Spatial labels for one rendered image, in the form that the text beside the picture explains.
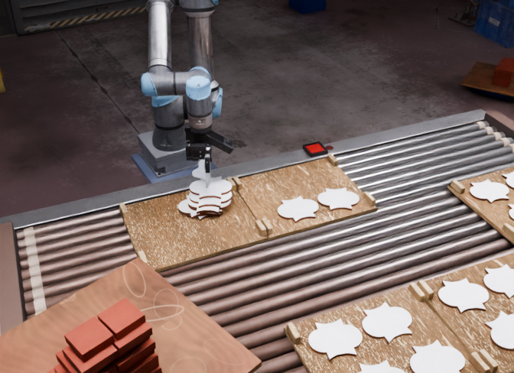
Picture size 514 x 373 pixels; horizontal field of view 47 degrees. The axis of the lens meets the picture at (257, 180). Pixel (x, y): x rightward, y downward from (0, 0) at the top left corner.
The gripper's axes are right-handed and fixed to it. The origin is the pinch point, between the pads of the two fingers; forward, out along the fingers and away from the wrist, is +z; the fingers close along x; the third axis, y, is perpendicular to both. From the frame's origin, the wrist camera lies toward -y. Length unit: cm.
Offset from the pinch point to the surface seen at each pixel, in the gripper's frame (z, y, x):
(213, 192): 4.6, -0.9, 3.6
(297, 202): 9.9, -29.7, 3.1
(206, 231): 11.0, 1.2, 16.5
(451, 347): 10, -65, 66
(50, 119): 105, 134, -231
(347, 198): 9.9, -47.6, 0.9
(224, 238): 11.0, -4.9, 20.1
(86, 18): 99, 149, -437
